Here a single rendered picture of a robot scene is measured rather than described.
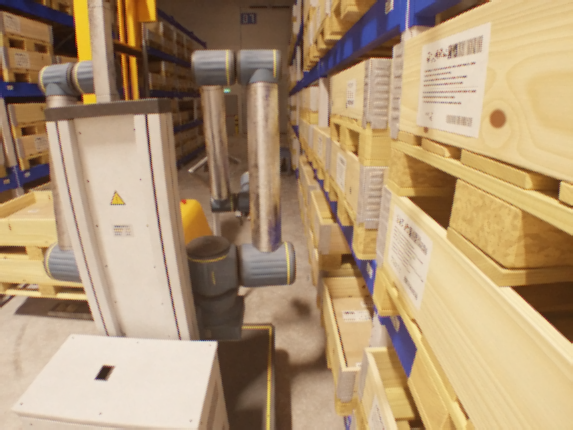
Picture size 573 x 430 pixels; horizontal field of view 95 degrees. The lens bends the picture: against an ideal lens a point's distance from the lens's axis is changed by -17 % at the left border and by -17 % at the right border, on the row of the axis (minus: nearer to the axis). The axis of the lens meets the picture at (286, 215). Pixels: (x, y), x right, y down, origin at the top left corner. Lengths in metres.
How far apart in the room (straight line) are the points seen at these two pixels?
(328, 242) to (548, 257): 1.76
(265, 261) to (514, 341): 1.09
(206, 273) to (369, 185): 0.75
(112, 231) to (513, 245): 1.10
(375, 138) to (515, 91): 0.68
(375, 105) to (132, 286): 1.04
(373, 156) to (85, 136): 0.92
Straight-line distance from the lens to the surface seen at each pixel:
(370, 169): 1.05
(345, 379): 1.55
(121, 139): 1.06
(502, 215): 0.42
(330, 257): 2.16
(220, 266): 1.35
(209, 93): 1.40
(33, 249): 2.85
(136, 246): 1.15
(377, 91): 1.03
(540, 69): 0.40
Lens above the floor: 1.72
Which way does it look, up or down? 20 degrees down
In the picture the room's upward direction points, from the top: straight up
